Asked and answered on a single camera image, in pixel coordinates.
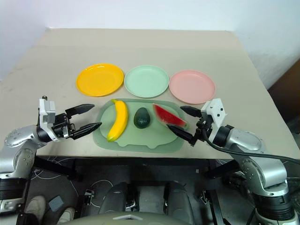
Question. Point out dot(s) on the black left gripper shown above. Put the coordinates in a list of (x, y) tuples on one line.
[(62, 126)]

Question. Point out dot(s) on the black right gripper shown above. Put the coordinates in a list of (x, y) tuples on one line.
[(204, 124)]

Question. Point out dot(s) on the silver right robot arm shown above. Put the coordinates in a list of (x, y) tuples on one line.
[(255, 161)]

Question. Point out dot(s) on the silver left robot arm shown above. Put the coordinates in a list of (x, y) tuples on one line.
[(16, 150)]

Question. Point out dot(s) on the pink plate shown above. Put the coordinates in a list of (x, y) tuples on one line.
[(192, 86)]

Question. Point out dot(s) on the yellow plate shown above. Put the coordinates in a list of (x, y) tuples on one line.
[(99, 79)]

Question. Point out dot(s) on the light green plate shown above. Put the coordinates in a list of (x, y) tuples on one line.
[(146, 80)]

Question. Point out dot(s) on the red watermelon slice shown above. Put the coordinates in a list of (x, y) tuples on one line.
[(164, 116)]

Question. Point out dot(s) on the yellow banana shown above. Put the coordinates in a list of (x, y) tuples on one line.
[(120, 117)]

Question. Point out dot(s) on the dark green avocado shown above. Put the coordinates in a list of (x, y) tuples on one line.
[(141, 118)]

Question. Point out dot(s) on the translucent green tray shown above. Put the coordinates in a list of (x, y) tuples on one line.
[(140, 140)]

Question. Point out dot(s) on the dark rounded robot leg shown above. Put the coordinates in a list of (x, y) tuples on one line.
[(117, 197), (179, 199)]

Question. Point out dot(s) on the small grey block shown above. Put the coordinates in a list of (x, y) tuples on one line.
[(55, 204)]

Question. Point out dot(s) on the beige shoe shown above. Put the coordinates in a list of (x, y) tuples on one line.
[(35, 207), (68, 214)]

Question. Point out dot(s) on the olive grey robot torso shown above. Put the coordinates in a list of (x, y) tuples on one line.
[(164, 219)]

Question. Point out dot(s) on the brown wooden cabinet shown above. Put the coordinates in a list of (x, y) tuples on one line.
[(286, 93)]

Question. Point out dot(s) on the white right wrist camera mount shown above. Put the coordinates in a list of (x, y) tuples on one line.
[(216, 110)]

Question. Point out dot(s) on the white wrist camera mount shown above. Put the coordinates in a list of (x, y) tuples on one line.
[(216, 110), (47, 112)]

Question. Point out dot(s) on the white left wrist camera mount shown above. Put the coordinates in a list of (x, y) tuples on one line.
[(47, 112)]

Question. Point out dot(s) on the black table frame bar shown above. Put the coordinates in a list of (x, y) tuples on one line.
[(220, 171), (58, 168)]

